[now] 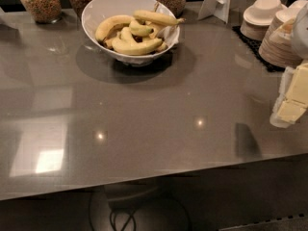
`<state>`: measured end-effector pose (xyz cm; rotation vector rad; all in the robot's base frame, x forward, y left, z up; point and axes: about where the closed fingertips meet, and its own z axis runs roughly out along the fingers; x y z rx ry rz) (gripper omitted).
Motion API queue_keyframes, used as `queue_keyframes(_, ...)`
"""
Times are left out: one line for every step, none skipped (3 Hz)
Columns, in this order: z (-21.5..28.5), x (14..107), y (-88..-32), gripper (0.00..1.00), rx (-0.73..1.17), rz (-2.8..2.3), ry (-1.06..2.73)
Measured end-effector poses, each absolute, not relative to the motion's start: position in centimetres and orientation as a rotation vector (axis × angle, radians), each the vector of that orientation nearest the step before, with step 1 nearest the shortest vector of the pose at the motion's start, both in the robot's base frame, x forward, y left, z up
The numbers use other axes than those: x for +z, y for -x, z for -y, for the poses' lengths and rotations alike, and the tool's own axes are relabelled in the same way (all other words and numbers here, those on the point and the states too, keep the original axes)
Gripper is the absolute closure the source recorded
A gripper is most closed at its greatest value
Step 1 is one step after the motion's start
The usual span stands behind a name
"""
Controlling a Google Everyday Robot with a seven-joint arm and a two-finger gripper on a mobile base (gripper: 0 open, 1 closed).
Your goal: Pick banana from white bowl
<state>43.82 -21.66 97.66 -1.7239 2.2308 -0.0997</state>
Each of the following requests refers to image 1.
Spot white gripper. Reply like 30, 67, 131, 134
269, 64, 308, 128

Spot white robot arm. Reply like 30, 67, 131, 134
269, 5, 308, 128

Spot white napkin in bowl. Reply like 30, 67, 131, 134
157, 26, 180, 48

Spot middle small yellow banana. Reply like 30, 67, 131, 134
129, 20, 153, 37

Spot left curved yellow banana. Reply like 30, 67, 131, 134
95, 15, 133, 42

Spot white ceramic bowl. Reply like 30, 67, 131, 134
81, 0, 173, 67

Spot front stack paper bowls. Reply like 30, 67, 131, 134
258, 8, 302, 68

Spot stack paper bowls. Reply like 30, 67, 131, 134
258, 8, 302, 68
240, 0, 286, 41

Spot black rubber mat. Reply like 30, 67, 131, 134
232, 26, 284, 72

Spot back stack paper bowls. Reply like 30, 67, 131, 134
240, 0, 286, 41

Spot white paper sign stand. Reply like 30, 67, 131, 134
197, 0, 238, 23

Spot left glass cereal jar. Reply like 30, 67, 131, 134
20, 0, 62, 23

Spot black cable under table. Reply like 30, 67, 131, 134
88, 190, 193, 231

